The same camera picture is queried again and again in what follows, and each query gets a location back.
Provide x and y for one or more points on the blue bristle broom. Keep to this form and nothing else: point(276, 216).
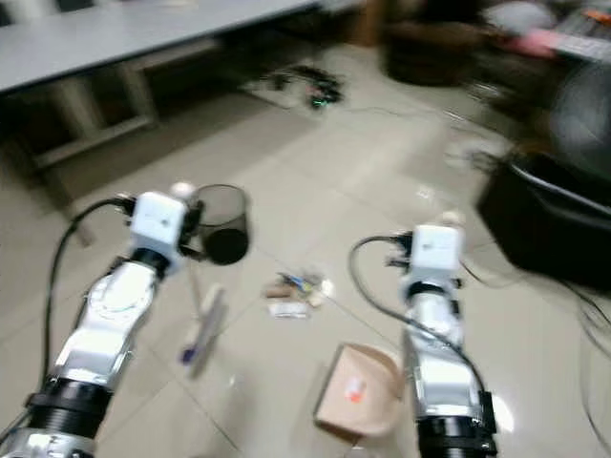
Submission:
point(205, 329)

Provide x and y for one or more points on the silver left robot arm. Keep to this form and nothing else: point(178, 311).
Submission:
point(110, 324)

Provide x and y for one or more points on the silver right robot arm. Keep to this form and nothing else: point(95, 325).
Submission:
point(444, 372)

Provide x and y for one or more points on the black mesh waste basket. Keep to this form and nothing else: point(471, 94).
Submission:
point(224, 229)

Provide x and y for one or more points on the crumpled brown wrapper litter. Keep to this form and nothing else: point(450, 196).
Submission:
point(296, 284)

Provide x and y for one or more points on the white paper scrap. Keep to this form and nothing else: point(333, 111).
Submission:
point(288, 310)

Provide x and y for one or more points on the grey top table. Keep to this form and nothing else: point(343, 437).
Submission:
point(134, 33)

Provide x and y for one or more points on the dark brown armchair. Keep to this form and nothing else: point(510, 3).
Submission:
point(439, 43)

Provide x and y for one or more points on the grey round fan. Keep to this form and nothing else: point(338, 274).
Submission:
point(582, 119)

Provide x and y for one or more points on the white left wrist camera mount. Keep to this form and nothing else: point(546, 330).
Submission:
point(160, 224)

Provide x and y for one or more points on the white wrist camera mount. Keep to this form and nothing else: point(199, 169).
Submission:
point(437, 253)
point(160, 224)

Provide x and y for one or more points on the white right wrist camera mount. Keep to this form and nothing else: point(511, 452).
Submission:
point(437, 253)

